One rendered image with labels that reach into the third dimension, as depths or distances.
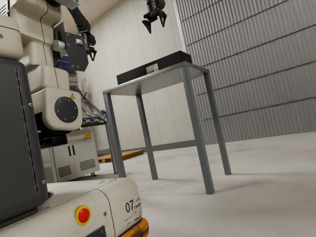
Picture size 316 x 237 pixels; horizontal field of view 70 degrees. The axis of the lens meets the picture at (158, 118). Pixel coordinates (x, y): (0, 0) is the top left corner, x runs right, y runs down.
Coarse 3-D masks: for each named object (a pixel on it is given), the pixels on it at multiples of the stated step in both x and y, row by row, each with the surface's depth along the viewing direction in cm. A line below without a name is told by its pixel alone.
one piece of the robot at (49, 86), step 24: (0, 0) 87; (24, 0) 80; (48, 0) 86; (24, 24) 83; (48, 24) 92; (24, 48) 87; (48, 48) 91; (48, 72) 84; (48, 96) 82; (72, 96) 91; (48, 120) 81; (72, 120) 89
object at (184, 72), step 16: (176, 64) 138; (192, 64) 145; (144, 80) 152; (160, 80) 162; (176, 80) 174; (208, 80) 170; (192, 96) 134; (208, 96) 171; (112, 112) 171; (144, 112) 206; (192, 112) 135; (112, 128) 169; (144, 128) 204; (112, 144) 170; (224, 144) 169; (224, 160) 168; (208, 176) 132; (208, 192) 133
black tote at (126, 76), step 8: (168, 56) 154; (176, 56) 151; (184, 56) 154; (144, 64) 164; (152, 64) 161; (160, 64) 157; (168, 64) 154; (128, 72) 172; (136, 72) 168; (144, 72) 165; (152, 72) 161; (120, 80) 177; (128, 80) 173
